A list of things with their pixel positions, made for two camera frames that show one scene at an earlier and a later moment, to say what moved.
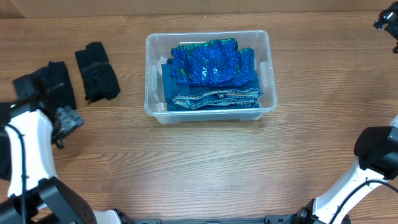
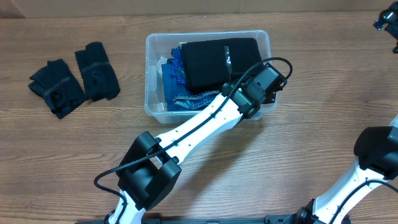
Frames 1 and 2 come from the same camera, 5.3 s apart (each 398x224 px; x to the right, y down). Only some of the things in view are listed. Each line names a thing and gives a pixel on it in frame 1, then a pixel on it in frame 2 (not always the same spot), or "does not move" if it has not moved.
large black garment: [6, 113] -> [204, 64]
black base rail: [269, 219] does not move
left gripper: [66, 119] -> [273, 97]
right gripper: [390, 22] does not move
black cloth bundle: [100, 80] does not move
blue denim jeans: [185, 97] does not move
